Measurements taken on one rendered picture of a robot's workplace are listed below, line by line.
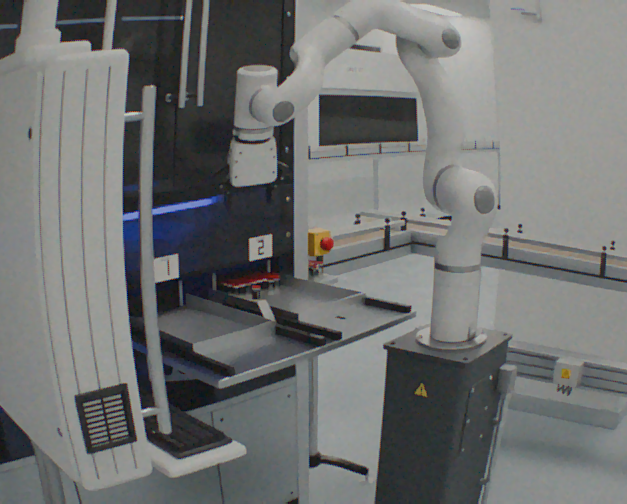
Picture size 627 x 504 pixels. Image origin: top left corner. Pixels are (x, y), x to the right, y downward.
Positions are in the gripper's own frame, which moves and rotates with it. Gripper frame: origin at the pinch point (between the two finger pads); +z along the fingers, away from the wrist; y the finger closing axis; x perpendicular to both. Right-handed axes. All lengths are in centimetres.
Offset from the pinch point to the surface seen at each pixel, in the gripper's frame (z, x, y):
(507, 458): 136, 6, 117
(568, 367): 77, -7, 120
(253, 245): 29.6, 32.9, 13.2
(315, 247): 38, 41, 35
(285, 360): 29.5, -17.8, 2.4
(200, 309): 40.7, 23.0, -5.3
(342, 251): 52, 59, 53
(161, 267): 24.3, 20.0, -16.5
